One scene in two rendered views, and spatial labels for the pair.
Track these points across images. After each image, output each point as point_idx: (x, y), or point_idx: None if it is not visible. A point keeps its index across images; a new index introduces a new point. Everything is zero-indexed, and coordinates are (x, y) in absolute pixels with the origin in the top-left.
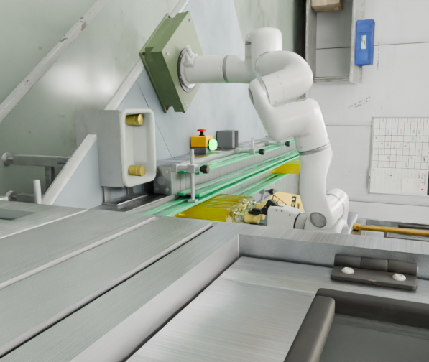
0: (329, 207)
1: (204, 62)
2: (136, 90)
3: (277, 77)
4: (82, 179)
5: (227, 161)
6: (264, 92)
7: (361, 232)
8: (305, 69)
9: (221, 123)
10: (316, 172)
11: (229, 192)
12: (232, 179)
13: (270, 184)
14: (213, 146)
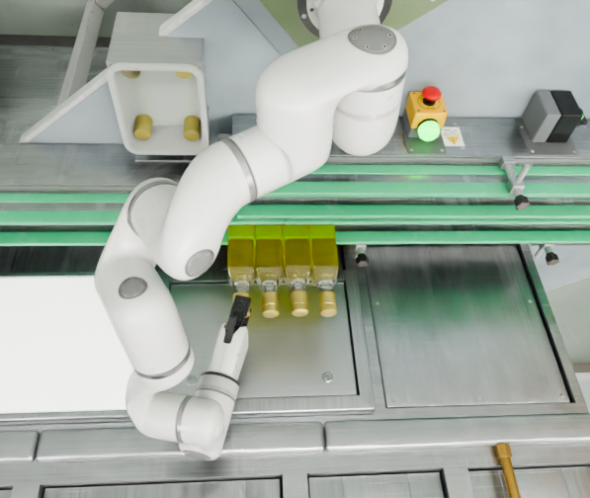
0: (133, 423)
1: (324, 18)
2: (223, 7)
3: (142, 219)
4: (94, 113)
5: (380, 186)
6: (128, 219)
7: (489, 464)
8: (162, 253)
9: (576, 76)
10: (130, 380)
11: None
12: (381, 214)
13: None
14: (420, 135)
